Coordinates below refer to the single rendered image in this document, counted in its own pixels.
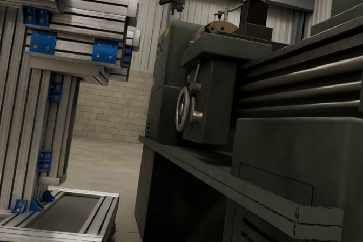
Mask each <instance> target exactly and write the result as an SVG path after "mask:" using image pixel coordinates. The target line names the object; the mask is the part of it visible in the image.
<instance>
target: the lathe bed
mask: <svg viewBox="0 0 363 242"><path fill-rule="evenodd" d="M289 117H355V118H362V119H363V16H361V17H358V18H356V19H353V20H351V21H348V22H346V23H344V24H341V25H338V26H336V27H333V28H331V29H328V30H326V31H324V32H321V33H319V34H316V35H314V36H311V37H309V38H307V39H304V40H301V41H299V42H296V43H294V44H291V45H289V46H287V47H284V48H282V49H279V50H277V51H274V52H271V53H269V54H267V55H264V56H262V57H259V58H257V59H254V60H252V61H250V62H247V63H245V64H242V65H240V66H238V67H237V72H236V81H235V86H234V95H233V104H232V113H231V121H230V128H236V122H237V119H238V118H289Z"/></svg>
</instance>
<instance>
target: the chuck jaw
mask: <svg viewBox="0 0 363 242"><path fill-rule="evenodd" d="M204 29H205V30H206V32H207V33H212V34H214V33H215V32H217V29H216V27H215V26H214V24H212V25H210V24H208V25H207V26H205V27H204Z"/></svg>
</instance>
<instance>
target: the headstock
mask: <svg viewBox="0 0 363 242"><path fill-rule="evenodd" d="M203 26H204V25H200V24H194V23H189V22H184V21H179V20H173V21H172V22H171V23H170V24H169V25H168V26H167V28H166V29H165V31H164V32H163V33H162V34H161V36H160V37H159V38H158V44H157V51H156V59H155V64H154V72H153V80H152V87H151V93H152V92H154V91H156V90H158V89H159V88H161V87H162V86H164V85H167V86H173V87H178V88H183V87H188V86H189V84H188V83H186V82H187V76H188V75H189V74H191V70H192V69H190V68H184V67H181V63H182V55H183V51H184V50H186V49H187V48H188V47H189V43H190V40H191V38H192V37H193V36H194V34H195V33H196V32H197V31H198V30H200V29H201V28H202V27H203ZM162 39H163V40H162ZM180 77H181V78H182V79H181V78H180ZM184 82H185V83H184Z"/></svg>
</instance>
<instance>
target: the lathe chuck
mask: <svg viewBox="0 0 363 242"><path fill-rule="evenodd" d="M208 24H210V25H212V24H214V26H215V27H216V29H217V30H219V31H223V32H228V33H232V32H233V31H235V30H236V29H238V28H239V27H238V26H236V25H235V24H233V23H231V22H228V21H223V20H217V21H212V22H209V23H208ZM208 24H207V25H208ZM207 25H204V26H203V27H202V28H201V29H200V30H198V31H197V32H196V34H195V35H194V36H193V38H192V40H191V41H194V42H195V41H196V37H197V35H202V34H204V33H205V32H206V30H205V29H204V27H205V26H207Z"/></svg>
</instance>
